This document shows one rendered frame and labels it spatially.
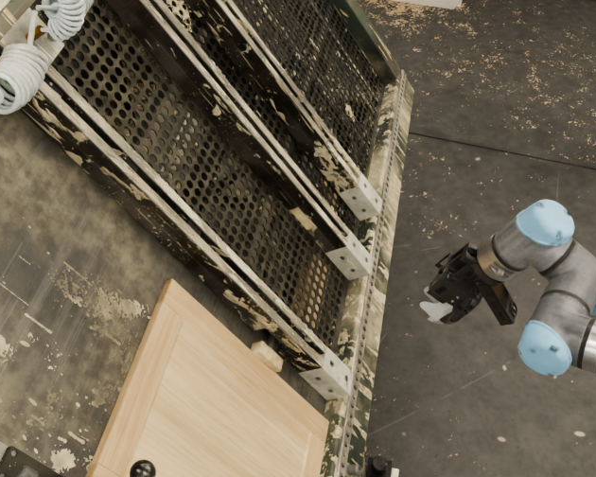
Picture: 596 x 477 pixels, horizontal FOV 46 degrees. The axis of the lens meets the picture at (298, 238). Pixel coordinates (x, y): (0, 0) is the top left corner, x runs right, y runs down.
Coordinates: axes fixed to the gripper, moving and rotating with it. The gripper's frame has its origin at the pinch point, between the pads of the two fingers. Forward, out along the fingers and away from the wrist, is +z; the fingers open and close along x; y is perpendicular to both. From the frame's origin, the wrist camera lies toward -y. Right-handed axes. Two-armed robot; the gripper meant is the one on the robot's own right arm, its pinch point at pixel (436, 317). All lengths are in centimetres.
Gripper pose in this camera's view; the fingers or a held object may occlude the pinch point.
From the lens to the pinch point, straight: 136.4
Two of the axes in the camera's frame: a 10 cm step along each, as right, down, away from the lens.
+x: -3.4, 7.0, -6.3
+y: -8.5, -5.2, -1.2
